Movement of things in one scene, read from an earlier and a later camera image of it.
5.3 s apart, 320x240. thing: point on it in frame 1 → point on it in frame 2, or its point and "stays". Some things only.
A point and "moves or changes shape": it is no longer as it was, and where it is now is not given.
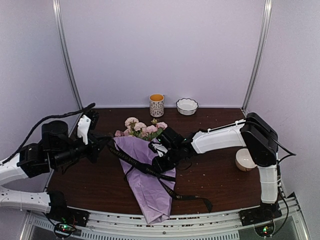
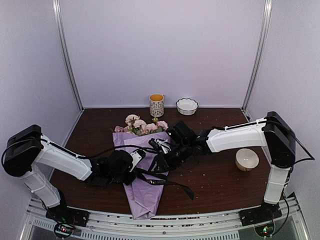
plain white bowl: [244, 160] stays
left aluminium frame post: [68, 54] stays
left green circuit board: [64, 229] stays
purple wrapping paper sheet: [155, 197] moves or changes shape
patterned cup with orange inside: [156, 105] stays
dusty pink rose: [119, 133] moves or changes shape
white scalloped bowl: [186, 106] stays
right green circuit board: [265, 230] stays
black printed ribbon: [154, 172] → [156, 178]
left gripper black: [94, 145] → [128, 180]
